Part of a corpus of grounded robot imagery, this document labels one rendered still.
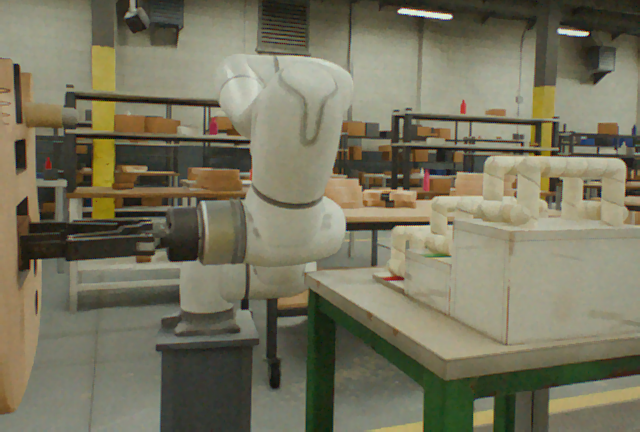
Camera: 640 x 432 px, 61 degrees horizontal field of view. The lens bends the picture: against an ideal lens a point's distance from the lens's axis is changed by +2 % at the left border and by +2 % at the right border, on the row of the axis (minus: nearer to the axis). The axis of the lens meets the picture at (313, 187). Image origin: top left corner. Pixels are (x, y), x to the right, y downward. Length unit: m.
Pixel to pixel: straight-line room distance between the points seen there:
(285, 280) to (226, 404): 0.37
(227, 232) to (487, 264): 0.41
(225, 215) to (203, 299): 0.86
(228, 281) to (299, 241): 0.84
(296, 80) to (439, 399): 0.49
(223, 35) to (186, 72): 1.16
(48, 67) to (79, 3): 1.41
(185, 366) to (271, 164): 0.99
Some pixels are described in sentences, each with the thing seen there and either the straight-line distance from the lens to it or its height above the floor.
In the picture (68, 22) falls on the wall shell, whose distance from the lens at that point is 12.11.
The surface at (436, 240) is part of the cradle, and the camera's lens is 1.05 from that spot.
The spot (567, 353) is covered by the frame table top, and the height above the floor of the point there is 0.92.
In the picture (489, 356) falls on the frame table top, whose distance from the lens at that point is 0.84.
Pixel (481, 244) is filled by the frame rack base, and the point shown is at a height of 1.07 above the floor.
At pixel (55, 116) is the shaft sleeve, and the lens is 0.81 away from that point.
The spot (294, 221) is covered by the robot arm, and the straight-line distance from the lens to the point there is 0.71.
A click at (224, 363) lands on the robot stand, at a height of 0.63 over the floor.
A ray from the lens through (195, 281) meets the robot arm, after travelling 1.56.
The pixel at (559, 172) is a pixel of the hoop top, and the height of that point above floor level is 1.19.
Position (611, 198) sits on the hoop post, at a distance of 0.99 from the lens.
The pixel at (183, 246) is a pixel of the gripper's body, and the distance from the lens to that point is 0.72.
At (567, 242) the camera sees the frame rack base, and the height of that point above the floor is 1.08.
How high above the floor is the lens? 1.20
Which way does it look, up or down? 3 degrees down
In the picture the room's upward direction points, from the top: 1 degrees clockwise
